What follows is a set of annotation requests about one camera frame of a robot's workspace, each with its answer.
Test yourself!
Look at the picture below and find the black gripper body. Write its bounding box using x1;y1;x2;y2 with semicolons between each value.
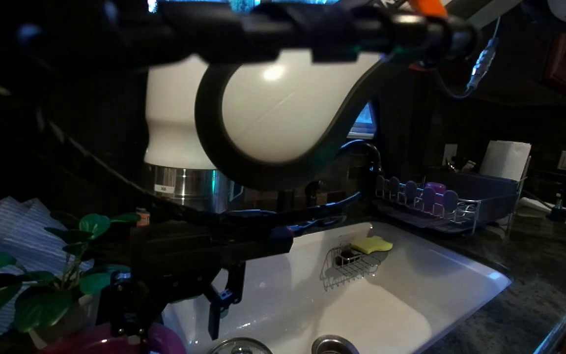
127;217;294;296

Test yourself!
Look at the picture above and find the purple plastic plate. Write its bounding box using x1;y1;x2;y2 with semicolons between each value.
39;320;186;354

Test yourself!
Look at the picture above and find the white striped dish towel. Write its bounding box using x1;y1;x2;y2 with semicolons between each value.
0;194;94;337

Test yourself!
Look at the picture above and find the stainless steel dish rack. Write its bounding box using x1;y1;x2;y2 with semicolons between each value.
371;170;520;235

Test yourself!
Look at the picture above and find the metal sink stopper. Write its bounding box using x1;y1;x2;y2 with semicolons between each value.
206;335;273;354

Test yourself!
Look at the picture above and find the green plant in white pot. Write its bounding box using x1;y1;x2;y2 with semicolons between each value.
0;209;143;349

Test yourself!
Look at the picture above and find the metal sink drain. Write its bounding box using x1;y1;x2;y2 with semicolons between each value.
310;333;361;354

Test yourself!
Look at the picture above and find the white ceramic sink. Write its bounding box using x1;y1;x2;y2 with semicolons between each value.
161;219;515;354

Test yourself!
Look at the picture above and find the yellow sponge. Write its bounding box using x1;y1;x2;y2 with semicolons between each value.
349;233;395;257

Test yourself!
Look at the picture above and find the purple plastic cup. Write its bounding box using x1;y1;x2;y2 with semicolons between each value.
422;180;452;204

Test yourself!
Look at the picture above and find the white paper towel roll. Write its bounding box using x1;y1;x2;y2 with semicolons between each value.
477;137;534;184

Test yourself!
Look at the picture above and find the small dark counter object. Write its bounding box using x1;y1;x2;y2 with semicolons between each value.
546;192;566;221

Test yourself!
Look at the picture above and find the thick black cable loop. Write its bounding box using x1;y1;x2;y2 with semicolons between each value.
192;44;389;192

